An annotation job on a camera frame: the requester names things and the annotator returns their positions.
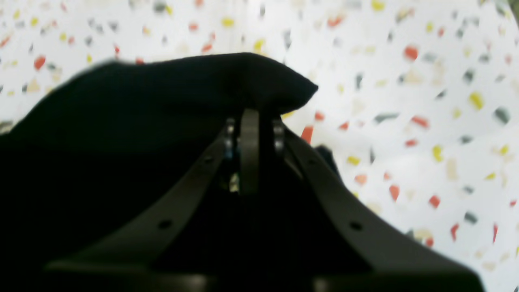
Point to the black t-shirt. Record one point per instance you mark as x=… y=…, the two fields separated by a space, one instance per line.
x=102 y=147

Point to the terrazzo patterned tablecloth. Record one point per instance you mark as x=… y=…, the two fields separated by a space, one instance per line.
x=418 y=99

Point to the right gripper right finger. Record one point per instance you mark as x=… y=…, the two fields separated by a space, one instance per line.
x=397 y=262

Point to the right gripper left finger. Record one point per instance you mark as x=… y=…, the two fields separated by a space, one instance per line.
x=121 y=262

